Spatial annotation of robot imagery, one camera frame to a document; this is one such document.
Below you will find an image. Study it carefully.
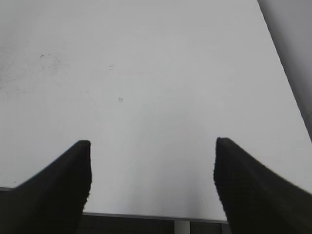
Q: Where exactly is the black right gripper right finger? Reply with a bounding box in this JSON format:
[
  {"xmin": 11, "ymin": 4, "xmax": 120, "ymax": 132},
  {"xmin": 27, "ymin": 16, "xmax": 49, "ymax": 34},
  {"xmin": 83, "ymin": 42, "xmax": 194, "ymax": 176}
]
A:
[{"xmin": 214, "ymin": 137, "xmax": 312, "ymax": 234}]

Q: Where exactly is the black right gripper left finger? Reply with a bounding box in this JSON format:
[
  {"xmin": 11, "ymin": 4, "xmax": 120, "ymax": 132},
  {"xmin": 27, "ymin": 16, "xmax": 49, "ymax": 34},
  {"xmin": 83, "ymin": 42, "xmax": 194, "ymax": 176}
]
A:
[{"xmin": 0, "ymin": 140, "xmax": 92, "ymax": 234}]

